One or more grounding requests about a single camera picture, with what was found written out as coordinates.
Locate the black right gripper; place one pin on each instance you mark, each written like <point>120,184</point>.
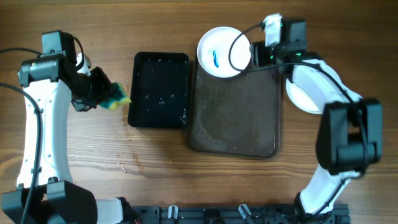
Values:
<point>259,50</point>

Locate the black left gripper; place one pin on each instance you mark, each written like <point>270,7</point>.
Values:
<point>99,75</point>

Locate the green yellow sponge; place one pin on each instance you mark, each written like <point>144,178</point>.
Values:
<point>118,97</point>

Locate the pale green plate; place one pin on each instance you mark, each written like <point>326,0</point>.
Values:
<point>300,99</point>

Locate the pink plate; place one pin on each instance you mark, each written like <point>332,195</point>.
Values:
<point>217,54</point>

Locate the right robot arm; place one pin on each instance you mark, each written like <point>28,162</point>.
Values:
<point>350,134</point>

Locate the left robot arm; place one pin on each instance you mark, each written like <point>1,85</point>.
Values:
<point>45,193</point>

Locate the black water tray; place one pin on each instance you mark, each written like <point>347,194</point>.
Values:
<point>159,90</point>

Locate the brown plastic tray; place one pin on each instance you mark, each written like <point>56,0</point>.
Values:
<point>238,116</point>

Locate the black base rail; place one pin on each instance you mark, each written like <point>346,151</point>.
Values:
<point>267,214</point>

